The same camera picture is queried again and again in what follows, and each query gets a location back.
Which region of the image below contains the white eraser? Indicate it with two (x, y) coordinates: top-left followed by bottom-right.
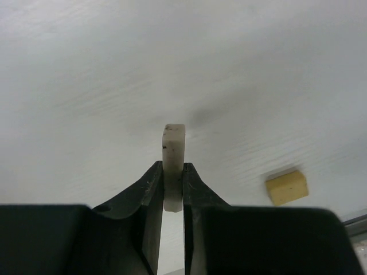
(162, 124), (186, 213)

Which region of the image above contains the tan eraser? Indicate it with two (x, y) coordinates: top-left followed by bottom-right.
(265, 170), (309, 206)

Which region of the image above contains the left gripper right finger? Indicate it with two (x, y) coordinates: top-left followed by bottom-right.
(182, 163), (361, 274)

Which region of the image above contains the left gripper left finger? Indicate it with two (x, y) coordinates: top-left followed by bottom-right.
(1, 162), (163, 274)

